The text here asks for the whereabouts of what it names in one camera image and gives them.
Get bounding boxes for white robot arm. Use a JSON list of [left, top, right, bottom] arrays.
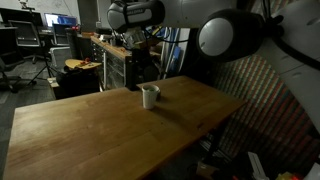
[[107, 0, 320, 131]]

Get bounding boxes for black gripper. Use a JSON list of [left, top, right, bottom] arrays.
[[125, 30, 152, 91]]

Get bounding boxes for dark green avocado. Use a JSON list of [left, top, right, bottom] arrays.
[[145, 87, 157, 92]]

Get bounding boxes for wooden workbench with drawers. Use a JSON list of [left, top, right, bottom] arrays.
[[91, 36, 131, 90]]

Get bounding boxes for black office chair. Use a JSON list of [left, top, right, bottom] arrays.
[[9, 20, 42, 50]]

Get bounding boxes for lit computer monitor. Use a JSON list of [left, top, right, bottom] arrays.
[[45, 13, 77, 27]]

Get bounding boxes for white paper cup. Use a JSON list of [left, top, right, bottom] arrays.
[[142, 85, 160, 109]]

